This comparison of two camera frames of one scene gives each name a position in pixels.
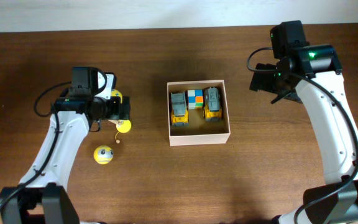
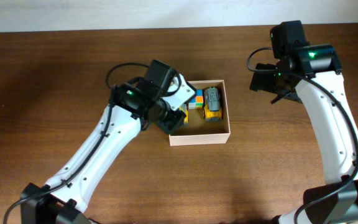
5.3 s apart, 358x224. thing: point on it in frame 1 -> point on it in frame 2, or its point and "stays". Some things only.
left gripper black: [117, 109] -> [170, 119]
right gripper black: [260, 81] stays
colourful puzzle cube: [195, 99] stays
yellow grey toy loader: [212, 108] stays
